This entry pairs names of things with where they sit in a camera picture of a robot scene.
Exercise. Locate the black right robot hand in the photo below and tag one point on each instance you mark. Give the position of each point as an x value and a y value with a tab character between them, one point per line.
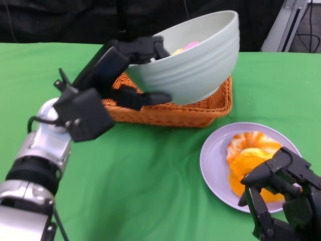
301	211

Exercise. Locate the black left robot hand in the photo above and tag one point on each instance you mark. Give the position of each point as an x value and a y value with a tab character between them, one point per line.
100	67

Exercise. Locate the orange white striped bread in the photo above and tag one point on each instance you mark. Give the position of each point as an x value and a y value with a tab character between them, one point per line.
253	141

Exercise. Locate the grey-green bowl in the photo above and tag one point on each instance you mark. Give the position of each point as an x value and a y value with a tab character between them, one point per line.
190	72

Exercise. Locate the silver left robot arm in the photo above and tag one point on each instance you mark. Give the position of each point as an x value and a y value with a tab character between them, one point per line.
40	150

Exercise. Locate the orange wicker basket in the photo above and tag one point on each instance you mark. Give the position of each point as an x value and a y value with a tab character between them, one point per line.
163	115

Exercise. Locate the yellow cake slice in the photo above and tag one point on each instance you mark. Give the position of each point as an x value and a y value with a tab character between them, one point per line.
178	52

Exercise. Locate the pink cake slice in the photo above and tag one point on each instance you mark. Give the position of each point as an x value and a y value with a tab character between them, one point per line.
192	44

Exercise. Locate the lavender round plate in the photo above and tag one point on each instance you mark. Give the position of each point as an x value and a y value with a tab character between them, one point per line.
215	163

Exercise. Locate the black backdrop curtain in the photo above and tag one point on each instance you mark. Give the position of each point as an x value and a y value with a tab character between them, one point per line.
62	22

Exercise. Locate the green tablecloth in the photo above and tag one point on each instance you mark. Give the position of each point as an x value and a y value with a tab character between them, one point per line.
150	175

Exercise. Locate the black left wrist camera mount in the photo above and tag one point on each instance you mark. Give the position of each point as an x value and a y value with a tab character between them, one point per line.
85	115

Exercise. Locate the grey aluminium frame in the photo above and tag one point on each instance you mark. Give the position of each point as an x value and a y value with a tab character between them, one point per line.
278	30

